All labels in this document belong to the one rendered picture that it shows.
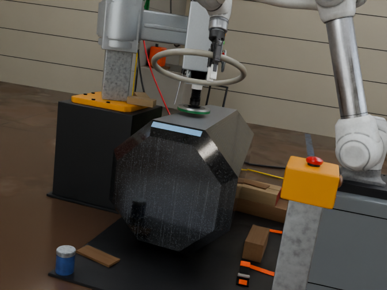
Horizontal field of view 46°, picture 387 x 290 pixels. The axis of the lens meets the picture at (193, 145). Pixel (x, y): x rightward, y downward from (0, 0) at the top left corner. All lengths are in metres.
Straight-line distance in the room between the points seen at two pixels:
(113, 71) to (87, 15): 5.14
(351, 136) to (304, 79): 6.04
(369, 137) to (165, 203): 1.36
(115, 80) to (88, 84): 5.12
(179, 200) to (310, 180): 1.69
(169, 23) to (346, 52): 1.93
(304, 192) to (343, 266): 0.99
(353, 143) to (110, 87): 2.16
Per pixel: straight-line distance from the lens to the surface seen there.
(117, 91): 3.49
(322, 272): 2.04
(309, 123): 7.87
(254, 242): 2.94
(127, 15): 3.39
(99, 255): 2.77
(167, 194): 2.70
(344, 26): 1.83
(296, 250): 1.14
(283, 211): 3.63
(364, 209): 1.94
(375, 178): 2.05
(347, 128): 1.80
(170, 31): 3.51
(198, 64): 2.91
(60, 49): 8.80
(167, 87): 5.76
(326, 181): 1.06
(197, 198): 2.64
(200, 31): 2.91
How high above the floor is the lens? 1.34
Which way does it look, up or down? 14 degrees down
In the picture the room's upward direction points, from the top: 8 degrees clockwise
